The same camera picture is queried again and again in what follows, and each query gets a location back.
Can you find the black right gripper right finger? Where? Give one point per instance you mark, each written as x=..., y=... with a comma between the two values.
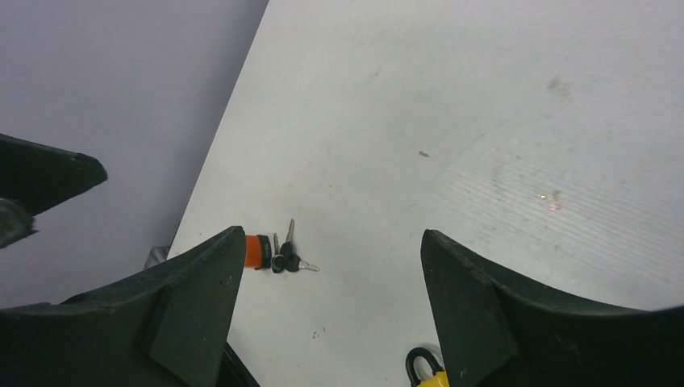
x=497, y=327

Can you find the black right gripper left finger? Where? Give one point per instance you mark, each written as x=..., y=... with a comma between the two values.
x=164, y=326

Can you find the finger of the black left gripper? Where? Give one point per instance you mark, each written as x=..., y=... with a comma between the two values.
x=36, y=178

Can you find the yellow padlock with keys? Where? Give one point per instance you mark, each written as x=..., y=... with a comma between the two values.
x=424, y=370

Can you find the orange padlock with keys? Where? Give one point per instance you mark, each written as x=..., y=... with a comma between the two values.
x=267, y=253

